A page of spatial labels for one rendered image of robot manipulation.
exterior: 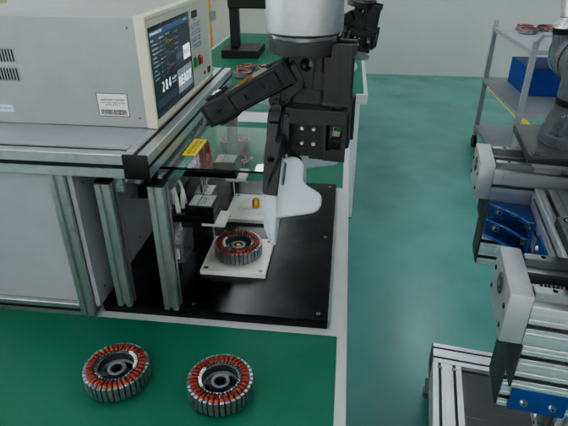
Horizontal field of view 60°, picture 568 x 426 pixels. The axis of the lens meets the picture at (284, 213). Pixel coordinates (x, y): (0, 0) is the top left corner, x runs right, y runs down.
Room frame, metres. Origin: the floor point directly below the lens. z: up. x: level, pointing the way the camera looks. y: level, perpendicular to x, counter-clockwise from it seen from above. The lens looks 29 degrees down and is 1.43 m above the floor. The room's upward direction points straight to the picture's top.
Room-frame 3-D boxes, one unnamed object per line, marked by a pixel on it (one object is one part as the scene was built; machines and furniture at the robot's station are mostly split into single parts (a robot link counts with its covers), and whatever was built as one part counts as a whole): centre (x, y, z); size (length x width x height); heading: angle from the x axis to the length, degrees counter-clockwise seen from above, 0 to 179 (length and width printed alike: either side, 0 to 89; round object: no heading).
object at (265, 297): (1.11, 0.11, 0.76); 0.64 x 0.47 x 0.02; 173
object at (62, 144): (1.15, 0.41, 1.09); 0.68 x 0.44 x 0.05; 173
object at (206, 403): (0.61, 0.11, 0.77); 0.11 x 0.11 x 0.04
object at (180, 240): (1.01, 0.25, 0.80); 0.07 x 0.05 x 0.06; 173
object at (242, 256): (0.99, 0.11, 0.80); 0.11 x 0.11 x 0.04
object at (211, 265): (0.99, 0.11, 0.78); 0.15 x 0.15 x 0.01; 83
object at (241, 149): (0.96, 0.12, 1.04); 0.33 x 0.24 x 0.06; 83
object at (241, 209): (1.23, 0.08, 0.78); 0.15 x 0.15 x 0.01; 83
